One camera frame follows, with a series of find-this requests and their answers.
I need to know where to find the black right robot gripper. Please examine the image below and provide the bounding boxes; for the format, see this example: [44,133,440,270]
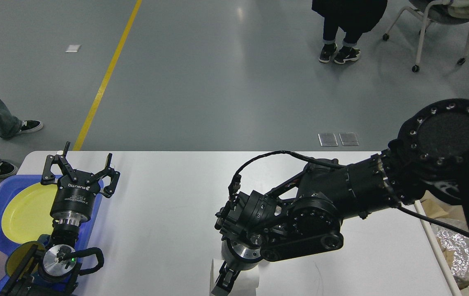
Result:
[210,239,263,296]

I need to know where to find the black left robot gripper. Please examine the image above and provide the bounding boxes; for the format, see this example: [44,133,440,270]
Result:
[40,141,121,227]

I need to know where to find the yellow plastic plate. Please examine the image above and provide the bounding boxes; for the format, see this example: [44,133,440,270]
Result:
[1,183,57,244]

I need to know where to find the foil tray with paper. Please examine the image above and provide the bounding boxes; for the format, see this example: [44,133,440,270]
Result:
[431,224,469,284]

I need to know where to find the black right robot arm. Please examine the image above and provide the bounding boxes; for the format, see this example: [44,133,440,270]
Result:
[212,99,469,296]

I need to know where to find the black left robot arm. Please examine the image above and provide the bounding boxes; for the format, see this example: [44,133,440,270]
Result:
[0,142,121,296]

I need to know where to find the dark blue HOME mug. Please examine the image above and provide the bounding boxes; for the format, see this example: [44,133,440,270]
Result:
[5,234,50,285]

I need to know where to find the blue plastic tray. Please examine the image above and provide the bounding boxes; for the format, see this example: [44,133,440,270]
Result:
[0,175,104,291]

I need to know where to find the white paper on floor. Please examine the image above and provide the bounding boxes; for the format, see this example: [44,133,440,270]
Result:
[65,44,81,53]

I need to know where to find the left floor socket plate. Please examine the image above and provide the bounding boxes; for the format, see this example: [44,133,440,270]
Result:
[318,133,338,147]

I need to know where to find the floor socket plate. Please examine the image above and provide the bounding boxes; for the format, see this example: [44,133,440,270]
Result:
[318,133,338,147]
[338,132,360,146]

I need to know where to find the right floor socket plate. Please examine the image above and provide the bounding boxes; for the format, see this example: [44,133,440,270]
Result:
[338,132,360,146]

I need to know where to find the beige plastic bin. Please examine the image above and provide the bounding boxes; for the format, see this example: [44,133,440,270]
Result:
[415,192,469,296]

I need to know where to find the white office chair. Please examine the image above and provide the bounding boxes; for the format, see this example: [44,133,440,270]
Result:
[382,0,469,73]

